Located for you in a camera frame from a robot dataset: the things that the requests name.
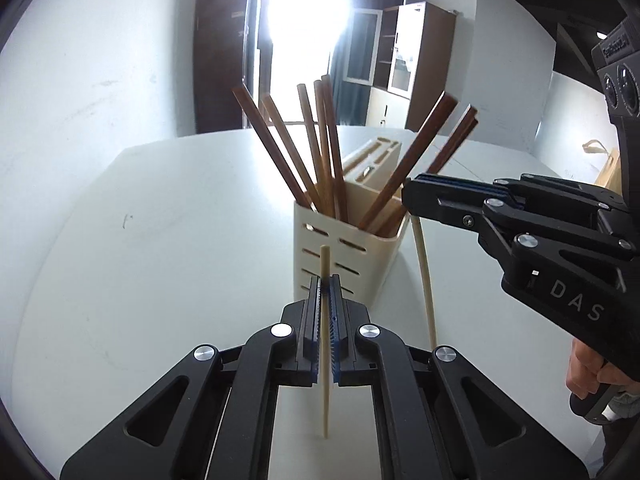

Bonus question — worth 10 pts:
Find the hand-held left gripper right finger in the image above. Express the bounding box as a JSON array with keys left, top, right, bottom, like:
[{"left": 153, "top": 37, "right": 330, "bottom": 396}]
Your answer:
[{"left": 331, "top": 273, "right": 586, "bottom": 480}]

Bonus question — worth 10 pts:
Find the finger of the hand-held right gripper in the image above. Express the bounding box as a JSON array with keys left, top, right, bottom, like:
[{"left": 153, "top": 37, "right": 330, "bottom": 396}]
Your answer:
[
  {"left": 416, "top": 173, "right": 629, "bottom": 242},
  {"left": 401, "top": 175, "right": 632, "bottom": 292}
]

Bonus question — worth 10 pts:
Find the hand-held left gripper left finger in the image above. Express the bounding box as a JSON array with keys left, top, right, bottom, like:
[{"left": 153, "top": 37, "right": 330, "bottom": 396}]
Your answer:
[{"left": 60, "top": 275, "right": 322, "bottom": 480}]

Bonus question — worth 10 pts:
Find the cream pale chopstick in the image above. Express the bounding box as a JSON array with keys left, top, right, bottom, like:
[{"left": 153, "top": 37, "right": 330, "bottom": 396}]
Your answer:
[
  {"left": 411, "top": 214, "right": 438, "bottom": 352},
  {"left": 319, "top": 245, "right": 332, "bottom": 440}
]

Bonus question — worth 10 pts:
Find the cream plastic utensil holder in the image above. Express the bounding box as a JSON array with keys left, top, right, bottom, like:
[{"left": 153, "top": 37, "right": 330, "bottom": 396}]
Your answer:
[{"left": 292, "top": 137, "right": 412, "bottom": 303}]

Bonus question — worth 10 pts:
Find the bundle of dark brown chopsticks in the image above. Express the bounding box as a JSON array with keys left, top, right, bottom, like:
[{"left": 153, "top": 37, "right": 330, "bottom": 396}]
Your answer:
[{"left": 231, "top": 74, "right": 479, "bottom": 237}]

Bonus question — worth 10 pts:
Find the person's right hand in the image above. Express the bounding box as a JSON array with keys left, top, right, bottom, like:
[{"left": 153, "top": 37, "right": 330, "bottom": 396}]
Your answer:
[{"left": 566, "top": 337, "right": 640, "bottom": 403}]

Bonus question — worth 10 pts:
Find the wooden cabinet with glass doors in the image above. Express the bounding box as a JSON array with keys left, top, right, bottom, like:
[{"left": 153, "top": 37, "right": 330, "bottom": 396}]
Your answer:
[{"left": 345, "top": 1, "right": 458, "bottom": 133}]

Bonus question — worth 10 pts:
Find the dark grey curtain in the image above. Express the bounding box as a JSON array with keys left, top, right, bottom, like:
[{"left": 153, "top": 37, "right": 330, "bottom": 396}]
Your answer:
[{"left": 327, "top": 45, "right": 373, "bottom": 127}]

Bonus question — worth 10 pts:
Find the person's dark clothing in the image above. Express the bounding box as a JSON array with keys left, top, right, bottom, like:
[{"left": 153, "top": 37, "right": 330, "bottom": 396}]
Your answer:
[{"left": 599, "top": 422, "right": 632, "bottom": 476}]

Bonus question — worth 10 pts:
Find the bright glass window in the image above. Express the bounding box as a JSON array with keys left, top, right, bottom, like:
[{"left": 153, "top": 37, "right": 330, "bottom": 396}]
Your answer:
[{"left": 245, "top": 0, "right": 356, "bottom": 128}]

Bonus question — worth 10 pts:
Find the dark brown door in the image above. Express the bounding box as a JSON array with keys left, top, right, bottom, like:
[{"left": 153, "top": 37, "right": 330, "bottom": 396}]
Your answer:
[{"left": 194, "top": 0, "right": 261, "bottom": 135}]

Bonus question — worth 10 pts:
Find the tan bag with handle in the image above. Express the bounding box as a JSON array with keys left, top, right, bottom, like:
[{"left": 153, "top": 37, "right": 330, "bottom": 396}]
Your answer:
[{"left": 584, "top": 139, "right": 622, "bottom": 198}]

